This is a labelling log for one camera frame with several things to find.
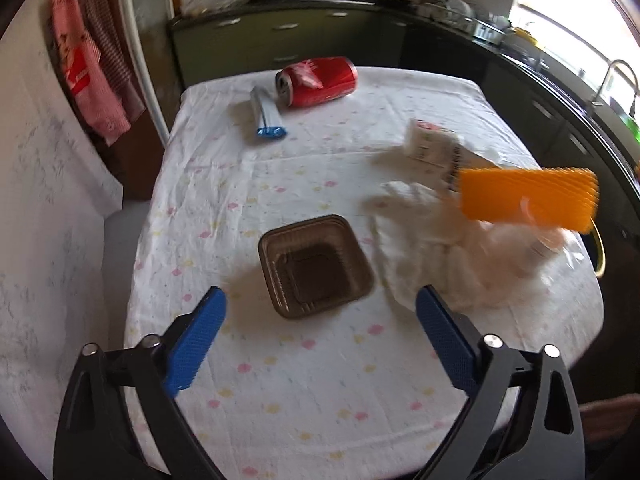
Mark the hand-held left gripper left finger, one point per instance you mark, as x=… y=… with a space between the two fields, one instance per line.
x=197 y=345

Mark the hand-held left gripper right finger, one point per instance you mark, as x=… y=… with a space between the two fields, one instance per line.
x=445 y=340

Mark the yellow rimmed bin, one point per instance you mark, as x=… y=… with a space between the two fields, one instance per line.
x=601 y=255

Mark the crushed red drink can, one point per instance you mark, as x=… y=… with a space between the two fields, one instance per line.
x=320 y=82

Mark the white plastic bag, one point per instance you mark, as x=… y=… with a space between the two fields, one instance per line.
x=425 y=240

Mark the brown plastic food tray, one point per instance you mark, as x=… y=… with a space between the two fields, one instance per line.
x=310 y=270

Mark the person's pink clothing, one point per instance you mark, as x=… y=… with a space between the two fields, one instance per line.
x=615 y=417

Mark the white paper carton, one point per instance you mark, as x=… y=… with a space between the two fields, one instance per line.
x=430 y=147

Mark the white floral tablecloth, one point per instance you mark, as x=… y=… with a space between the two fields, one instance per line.
x=300 y=180

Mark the blue and white tube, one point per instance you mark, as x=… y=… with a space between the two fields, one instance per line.
x=265 y=110

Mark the green kitchen cabinet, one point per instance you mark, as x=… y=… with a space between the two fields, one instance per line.
x=240 y=45

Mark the red checked cloth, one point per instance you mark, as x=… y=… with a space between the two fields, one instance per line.
x=112 y=50

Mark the pink apron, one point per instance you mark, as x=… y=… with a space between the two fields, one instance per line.
x=80 y=60

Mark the dish rack with dishes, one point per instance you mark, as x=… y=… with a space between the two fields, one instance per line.
x=460 y=15

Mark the metal faucet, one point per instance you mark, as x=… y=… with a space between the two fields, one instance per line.
x=620 y=63

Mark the clear plastic bag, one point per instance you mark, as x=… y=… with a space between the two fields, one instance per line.
x=215 y=4

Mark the bright window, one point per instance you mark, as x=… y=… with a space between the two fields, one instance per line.
x=575 y=20

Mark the white door frame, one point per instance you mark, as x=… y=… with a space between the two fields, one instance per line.
x=137 y=60

